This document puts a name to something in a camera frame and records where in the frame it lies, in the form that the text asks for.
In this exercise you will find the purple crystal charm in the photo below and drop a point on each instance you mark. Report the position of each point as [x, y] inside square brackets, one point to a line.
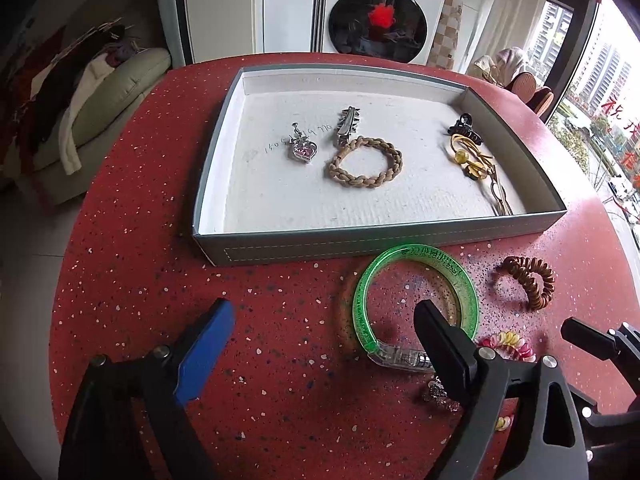
[435, 392]

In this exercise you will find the white washing machine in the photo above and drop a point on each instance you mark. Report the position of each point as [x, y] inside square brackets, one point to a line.
[300, 20]

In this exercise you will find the pale green sofa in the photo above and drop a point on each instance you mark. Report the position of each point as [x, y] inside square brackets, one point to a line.
[130, 75]

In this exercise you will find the beige cloth on chair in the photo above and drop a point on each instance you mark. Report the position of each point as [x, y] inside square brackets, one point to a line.
[510, 60]

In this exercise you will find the red window decals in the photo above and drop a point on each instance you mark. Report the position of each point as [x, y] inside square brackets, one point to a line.
[612, 110]

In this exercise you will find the silver spiked hair clip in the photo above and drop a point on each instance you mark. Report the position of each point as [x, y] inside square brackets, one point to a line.
[347, 125]

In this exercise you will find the checkered hanging towel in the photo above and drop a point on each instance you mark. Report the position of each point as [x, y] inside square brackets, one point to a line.
[445, 30]

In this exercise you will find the gold looped hair clip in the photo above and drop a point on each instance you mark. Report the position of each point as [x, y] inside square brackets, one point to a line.
[500, 200]

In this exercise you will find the green translucent bangle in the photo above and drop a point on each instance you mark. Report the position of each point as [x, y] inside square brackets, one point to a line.
[365, 280]

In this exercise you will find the silver heart pendant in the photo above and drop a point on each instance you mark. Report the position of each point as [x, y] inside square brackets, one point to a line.
[302, 150]

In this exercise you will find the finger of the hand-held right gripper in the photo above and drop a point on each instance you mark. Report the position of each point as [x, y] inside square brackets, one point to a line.
[585, 336]

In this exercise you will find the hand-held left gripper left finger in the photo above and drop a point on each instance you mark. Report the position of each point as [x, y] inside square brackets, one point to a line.
[205, 355]

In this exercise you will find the black claw hair clip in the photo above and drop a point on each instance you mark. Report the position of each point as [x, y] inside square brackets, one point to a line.
[462, 130]

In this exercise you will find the brown chair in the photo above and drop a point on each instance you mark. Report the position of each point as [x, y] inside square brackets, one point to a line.
[542, 102]
[522, 87]

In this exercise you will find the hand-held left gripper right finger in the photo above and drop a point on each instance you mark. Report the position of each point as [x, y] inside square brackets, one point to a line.
[440, 350]

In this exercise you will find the grey shallow tray box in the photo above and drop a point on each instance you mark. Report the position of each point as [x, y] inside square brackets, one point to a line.
[300, 255]

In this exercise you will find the pile of clothes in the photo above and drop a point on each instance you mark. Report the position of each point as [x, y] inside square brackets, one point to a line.
[50, 90]

